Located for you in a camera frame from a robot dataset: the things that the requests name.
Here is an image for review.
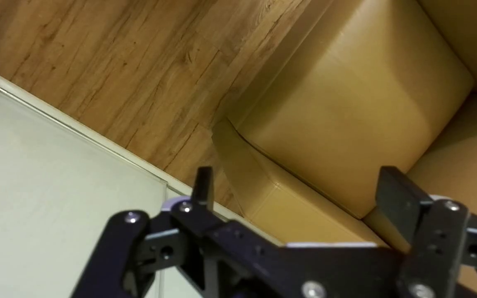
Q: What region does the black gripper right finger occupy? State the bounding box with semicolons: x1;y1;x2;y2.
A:
374;166;477;298

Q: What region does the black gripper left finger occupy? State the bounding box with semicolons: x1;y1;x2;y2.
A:
71;166;235;298

